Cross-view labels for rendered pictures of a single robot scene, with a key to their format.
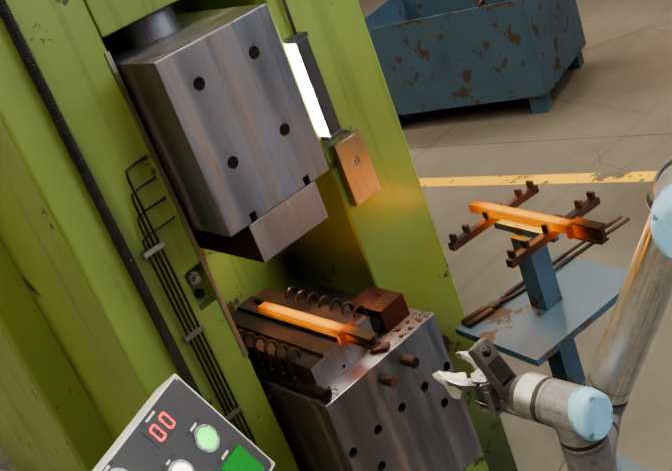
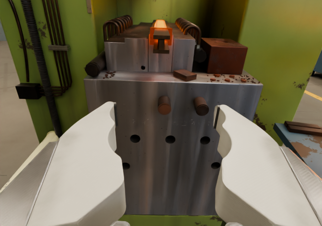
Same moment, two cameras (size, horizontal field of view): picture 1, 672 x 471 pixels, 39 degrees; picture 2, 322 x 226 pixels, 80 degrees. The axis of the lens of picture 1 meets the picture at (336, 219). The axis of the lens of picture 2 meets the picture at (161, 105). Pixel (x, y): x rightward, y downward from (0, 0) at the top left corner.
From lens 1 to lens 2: 190 cm
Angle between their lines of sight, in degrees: 29
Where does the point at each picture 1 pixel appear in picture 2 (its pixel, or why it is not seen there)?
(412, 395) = (187, 137)
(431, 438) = (185, 179)
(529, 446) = not seen: hidden behind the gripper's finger
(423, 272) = (284, 69)
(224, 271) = not seen: outside the picture
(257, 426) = (81, 74)
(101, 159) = not seen: outside the picture
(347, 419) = not seen: hidden behind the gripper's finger
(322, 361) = (120, 44)
